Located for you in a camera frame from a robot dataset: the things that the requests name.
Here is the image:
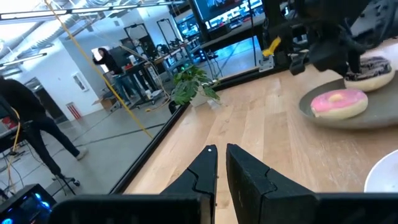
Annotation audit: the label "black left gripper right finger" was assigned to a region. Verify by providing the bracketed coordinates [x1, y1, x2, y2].
[226, 142, 318, 224]

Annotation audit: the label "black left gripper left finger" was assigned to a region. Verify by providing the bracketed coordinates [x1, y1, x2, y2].
[160, 144, 219, 224]

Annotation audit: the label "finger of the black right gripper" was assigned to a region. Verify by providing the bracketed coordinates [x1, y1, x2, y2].
[345, 52, 363, 78]

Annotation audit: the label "black white striped donut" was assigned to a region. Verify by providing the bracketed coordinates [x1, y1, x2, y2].
[343, 55, 397, 93]

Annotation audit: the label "light pink frosted donut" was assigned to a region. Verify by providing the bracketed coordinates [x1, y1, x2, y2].
[310, 88, 369, 121]

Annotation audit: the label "grey round plate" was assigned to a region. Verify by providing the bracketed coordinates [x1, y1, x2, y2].
[298, 70, 398, 130]

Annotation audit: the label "white plant pot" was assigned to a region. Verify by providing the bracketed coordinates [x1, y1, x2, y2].
[188, 89, 210, 108]

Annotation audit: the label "green leafy potted plant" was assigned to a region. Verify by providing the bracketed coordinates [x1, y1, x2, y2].
[169, 65, 222, 108]

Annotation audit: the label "large lit display screen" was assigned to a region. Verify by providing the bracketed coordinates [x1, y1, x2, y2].
[192, 0, 266, 31]

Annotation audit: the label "white round plate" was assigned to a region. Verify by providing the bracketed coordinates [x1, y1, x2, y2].
[363, 149, 398, 194]

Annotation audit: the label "black standing desk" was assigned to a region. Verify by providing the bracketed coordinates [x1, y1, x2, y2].
[123, 59, 163, 107]

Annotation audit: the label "person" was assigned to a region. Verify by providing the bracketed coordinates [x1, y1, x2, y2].
[0, 75, 90, 179]
[91, 47, 138, 105]

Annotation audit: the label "computer tower blue lights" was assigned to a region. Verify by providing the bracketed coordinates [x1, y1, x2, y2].
[0, 183, 57, 224]

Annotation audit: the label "long ceiling light strip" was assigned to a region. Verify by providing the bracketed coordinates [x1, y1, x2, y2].
[0, 0, 185, 23]

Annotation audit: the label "yellow handled clamp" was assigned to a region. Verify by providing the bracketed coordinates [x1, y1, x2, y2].
[258, 36, 282, 73]

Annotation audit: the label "yellow hanging cable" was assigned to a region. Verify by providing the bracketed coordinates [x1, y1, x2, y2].
[42, 0, 155, 139]

